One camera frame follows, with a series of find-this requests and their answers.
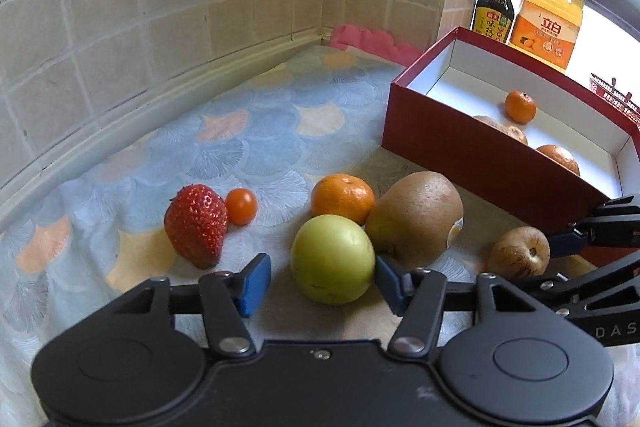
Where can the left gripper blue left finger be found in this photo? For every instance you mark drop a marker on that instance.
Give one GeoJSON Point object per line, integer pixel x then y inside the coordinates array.
{"type": "Point", "coordinates": [230, 298]}

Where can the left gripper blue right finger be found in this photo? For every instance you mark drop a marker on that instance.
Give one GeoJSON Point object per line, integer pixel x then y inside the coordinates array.
{"type": "Point", "coordinates": [417, 296]}

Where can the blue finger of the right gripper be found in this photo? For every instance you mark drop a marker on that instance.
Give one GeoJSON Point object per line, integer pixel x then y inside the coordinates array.
{"type": "Point", "coordinates": [575, 242]}

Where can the brown kiwi with sticker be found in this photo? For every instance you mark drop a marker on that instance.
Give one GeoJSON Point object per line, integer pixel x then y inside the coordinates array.
{"type": "Point", "coordinates": [417, 219]}

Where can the large green apple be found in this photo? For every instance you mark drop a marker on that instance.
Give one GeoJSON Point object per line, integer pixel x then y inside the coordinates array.
{"type": "Point", "coordinates": [332, 260]}

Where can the small cherry tomato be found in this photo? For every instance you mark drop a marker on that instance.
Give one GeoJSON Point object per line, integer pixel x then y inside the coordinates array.
{"type": "Point", "coordinates": [242, 206]}

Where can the red strawberry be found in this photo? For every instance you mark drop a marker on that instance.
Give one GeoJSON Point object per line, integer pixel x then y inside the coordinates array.
{"type": "Point", "coordinates": [195, 223]}

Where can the mandarin orange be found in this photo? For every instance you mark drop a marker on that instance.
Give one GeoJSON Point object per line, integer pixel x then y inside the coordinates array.
{"type": "Point", "coordinates": [520, 107]}

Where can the large orange in box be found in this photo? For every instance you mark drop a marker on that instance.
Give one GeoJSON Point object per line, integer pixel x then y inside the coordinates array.
{"type": "Point", "coordinates": [560, 155]}

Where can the brown kiwi in box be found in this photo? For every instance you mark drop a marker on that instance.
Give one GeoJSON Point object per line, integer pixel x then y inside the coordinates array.
{"type": "Point", "coordinates": [514, 132]}

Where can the red plastic basket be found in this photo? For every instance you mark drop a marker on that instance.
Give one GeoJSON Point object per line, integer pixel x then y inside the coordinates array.
{"type": "Point", "coordinates": [621, 101]}

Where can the floral blue tablecloth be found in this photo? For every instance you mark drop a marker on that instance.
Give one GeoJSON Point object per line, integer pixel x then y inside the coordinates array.
{"type": "Point", "coordinates": [97, 235]}

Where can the red cardboard box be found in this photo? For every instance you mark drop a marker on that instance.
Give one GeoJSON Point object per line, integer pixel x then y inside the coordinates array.
{"type": "Point", "coordinates": [430, 120]}

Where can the yellow detergent jug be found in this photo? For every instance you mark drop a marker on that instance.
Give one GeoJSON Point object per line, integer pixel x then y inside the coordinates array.
{"type": "Point", "coordinates": [548, 30]}

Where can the pink cloth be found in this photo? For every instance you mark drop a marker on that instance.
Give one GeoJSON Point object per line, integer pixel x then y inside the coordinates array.
{"type": "Point", "coordinates": [379, 43]}

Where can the dark soy sauce bottle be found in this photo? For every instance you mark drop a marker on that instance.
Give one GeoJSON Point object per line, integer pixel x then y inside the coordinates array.
{"type": "Point", "coordinates": [493, 19]}

